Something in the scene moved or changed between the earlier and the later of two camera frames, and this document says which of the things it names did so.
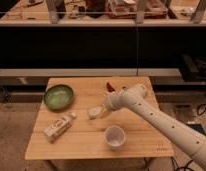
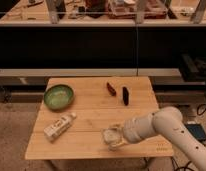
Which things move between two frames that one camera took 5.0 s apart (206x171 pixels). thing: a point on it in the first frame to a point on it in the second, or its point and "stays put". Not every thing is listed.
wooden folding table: [73, 122] stays put
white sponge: [94, 111] to [111, 135]
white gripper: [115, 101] to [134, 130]
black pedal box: [197, 127] stays put
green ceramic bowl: [58, 97] stays put
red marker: [110, 88] stays put
